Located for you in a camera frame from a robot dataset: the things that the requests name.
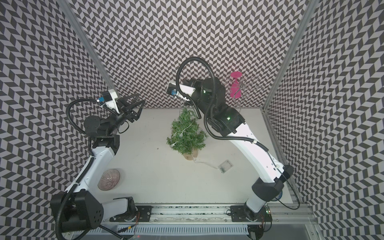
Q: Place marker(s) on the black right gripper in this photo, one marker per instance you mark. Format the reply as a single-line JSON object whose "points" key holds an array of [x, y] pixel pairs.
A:
{"points": [[197, 83]]}

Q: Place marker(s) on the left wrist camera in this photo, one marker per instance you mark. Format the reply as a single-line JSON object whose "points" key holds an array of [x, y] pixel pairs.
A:
{"points": [[109, 99]]}

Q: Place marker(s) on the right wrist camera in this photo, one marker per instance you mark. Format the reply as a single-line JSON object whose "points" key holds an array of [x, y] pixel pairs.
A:
{"points": [[172, 90]]}

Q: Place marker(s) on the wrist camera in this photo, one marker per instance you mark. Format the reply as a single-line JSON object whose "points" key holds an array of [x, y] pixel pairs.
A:
{"points": [[172, 90], [109, 99]]}

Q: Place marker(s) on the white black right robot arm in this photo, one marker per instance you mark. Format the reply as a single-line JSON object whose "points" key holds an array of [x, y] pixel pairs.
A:
{"points": [[225, 123]]}

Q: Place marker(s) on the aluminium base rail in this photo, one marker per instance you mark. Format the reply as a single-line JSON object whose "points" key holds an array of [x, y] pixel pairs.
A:
{"points": [[212, 221]]}

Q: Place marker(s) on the pink plastic wine glass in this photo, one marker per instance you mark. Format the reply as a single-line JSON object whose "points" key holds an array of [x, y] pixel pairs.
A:
{"points": [[235, 89]]}

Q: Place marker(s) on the clear battery box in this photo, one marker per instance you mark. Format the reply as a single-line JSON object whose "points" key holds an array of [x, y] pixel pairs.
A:
{"points": [[225, 166]]}

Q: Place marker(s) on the small green christmas tree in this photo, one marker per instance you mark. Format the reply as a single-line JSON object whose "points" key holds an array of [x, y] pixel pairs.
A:
{"points": [[187, 137]]}

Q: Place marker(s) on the chrome wire glass rack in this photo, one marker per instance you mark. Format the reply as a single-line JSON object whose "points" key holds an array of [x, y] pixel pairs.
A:
{"points": [[247, 84]]}

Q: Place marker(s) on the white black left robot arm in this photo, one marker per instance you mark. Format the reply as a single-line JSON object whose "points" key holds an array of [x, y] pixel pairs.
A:
{"points": [[77, 209]]}

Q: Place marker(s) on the blue white patterned plate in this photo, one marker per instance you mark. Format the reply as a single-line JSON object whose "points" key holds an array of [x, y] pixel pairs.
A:
{"points": [[278, 197]]}

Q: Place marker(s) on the clear pink glass plate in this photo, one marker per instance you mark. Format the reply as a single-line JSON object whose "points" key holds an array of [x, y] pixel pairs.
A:
{"points": [[109, 180]]}

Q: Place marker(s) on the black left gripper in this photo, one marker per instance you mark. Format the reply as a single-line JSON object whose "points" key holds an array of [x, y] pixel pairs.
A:
{"points": [[127, 113]]}

